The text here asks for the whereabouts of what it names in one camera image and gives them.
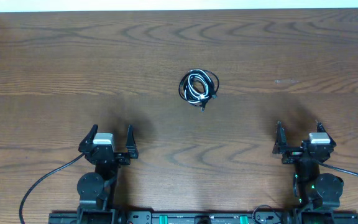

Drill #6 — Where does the left camera cable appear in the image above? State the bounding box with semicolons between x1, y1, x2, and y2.
19;152;86;224

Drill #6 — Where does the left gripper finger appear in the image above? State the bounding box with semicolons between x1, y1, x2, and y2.
78;124;98;152
126;125;139;159

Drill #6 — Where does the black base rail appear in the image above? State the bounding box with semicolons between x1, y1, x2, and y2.
48;210;358;224

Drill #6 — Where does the white usb cable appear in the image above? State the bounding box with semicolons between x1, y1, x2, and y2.
183;70;210;105

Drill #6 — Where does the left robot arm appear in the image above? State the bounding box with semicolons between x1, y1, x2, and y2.
75;124;139;224

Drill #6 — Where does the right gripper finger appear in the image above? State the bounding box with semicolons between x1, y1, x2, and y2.
272;121;288;154
316;121;337;146

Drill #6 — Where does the black usb cable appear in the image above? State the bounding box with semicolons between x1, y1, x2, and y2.
178;68;220;113

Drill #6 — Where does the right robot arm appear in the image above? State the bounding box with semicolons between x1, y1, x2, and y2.
273;121;344;223

